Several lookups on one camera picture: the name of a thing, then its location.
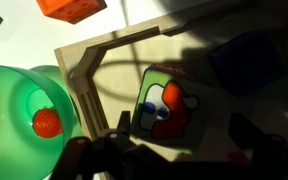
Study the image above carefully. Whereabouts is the green translucent bowl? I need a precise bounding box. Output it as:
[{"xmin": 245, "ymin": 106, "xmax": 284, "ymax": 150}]
[{"xmin": 0, "ymin": 65, "xmax": 82, "ymax": 180}]

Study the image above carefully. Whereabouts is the blue cube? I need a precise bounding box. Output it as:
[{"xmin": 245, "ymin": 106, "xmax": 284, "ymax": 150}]
[{"xmin": 207, "ymin": 31, "xmax": 285, "ymax": 97}]

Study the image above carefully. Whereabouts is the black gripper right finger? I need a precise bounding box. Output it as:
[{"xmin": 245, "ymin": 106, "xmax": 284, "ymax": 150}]
[{"xmin": 228, "ymin": 113, "xmax": 288, "ymax": 178}]

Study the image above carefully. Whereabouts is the multicoloured picture cube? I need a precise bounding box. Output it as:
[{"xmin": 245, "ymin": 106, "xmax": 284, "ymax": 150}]
[{"xmin": 131, "ymin": 64, "xmax": 217, "ymax": 154}]

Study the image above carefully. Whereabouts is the orange block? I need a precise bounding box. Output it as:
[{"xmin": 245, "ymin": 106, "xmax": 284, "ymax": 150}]
[{"xmin": 36, "ymin": 0, "xmax": 107, "ymax": 24}]

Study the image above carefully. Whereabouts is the wooden slatted tray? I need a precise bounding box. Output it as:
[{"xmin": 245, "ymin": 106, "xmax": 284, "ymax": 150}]
[{"xmin": 55, "ymin": 0, "xmax": 288, "ymax": 162}]

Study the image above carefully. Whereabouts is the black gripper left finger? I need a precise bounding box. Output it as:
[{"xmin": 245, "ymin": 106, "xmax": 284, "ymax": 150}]
[{"xmin": 50, "ymin": 111, "xmax": 169, "ymax": 180}]

